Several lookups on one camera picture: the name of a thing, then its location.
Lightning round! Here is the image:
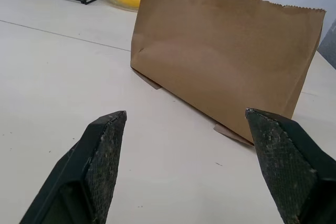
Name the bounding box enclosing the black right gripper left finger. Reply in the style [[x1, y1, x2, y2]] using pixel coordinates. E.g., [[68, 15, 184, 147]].
[[19, 110, 128, 224]]

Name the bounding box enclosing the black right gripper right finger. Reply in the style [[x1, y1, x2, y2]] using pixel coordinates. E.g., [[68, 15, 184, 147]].
[[245, 108, 336, 224]]

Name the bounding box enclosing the brown paper bag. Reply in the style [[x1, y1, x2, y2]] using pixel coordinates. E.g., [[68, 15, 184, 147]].
[[130, 0, 327, 146]]

